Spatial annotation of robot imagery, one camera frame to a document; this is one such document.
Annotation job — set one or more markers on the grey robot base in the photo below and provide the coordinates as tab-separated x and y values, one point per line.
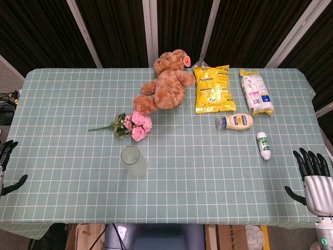
153	237

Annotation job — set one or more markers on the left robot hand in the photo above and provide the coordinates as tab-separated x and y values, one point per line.
5	153

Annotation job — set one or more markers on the white packaged bag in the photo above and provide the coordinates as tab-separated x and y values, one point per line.
256	92

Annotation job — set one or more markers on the yellow snack bag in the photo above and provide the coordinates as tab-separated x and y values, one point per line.
213	89

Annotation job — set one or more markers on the cardboard box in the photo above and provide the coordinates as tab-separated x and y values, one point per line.
231	237

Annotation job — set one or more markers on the green grid-patterned table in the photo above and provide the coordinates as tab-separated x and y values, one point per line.
182	166

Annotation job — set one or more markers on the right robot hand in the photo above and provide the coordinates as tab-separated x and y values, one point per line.
314	182

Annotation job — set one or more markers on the brown teddy bear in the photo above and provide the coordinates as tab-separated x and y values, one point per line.
164	83

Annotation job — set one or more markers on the mayonnaise squeeze bottle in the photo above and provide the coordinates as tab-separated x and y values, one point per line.
235	122

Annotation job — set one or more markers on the clear glass cup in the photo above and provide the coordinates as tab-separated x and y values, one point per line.
134	162

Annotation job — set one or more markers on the small white green bottle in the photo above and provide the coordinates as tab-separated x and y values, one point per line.
264	145

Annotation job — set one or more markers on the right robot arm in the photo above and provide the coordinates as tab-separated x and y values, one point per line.
323	231

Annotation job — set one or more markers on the pink rose bouquet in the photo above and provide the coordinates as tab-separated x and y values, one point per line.
135	125

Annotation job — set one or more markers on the wooden table leg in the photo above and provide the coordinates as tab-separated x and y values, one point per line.
210	237

